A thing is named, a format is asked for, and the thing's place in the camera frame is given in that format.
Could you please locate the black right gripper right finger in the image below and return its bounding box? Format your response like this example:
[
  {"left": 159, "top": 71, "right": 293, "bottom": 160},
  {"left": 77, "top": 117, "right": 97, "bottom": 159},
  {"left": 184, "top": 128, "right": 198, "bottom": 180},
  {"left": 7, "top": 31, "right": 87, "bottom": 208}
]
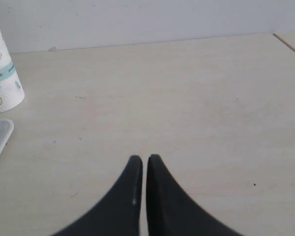
[{"left": 147, "top": 154, "right": 240, "bottom": 236}]

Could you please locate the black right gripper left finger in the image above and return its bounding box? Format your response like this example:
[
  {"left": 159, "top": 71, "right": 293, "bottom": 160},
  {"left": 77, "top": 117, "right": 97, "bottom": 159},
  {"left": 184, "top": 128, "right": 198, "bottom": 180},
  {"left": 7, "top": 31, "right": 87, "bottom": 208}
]
[{"left": 54, "top": 155, "right": 143, "bottom": 236}]

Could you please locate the printed white paper towel roll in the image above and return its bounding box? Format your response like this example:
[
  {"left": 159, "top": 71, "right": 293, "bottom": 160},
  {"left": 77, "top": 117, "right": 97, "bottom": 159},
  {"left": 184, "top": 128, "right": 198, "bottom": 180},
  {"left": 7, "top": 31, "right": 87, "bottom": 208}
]
[{"left": 0, "top": 30, "right": 25, "bottom": 113}]

